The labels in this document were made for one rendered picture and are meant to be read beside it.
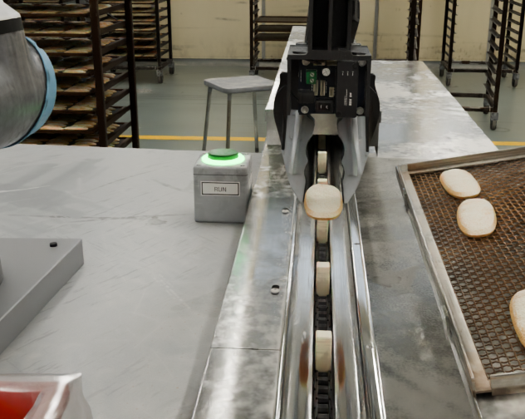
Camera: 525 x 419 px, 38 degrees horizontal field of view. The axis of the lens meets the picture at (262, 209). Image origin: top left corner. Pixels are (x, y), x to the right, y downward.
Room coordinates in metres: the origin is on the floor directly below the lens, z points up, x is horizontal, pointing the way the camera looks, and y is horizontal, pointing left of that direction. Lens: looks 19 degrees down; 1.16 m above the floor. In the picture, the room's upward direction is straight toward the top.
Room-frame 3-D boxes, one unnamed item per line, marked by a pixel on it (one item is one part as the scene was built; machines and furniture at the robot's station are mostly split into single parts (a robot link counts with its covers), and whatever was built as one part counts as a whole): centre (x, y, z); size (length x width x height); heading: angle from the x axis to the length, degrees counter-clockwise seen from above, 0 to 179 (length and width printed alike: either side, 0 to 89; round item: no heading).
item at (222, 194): (0.97, 0.05, 0.84); 0.08 x 0.08 x 0.11; 86
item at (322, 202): (0.72, -0.06, 0.92); 0.10 x 0.04 x 0.01; 176
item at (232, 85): (4.14, 0.11, 0.23); 0.36 x 0.36 x 0.46; 26
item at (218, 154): (0.97, 0.05, 0.90); 0.04 x 0.04 x 0.02
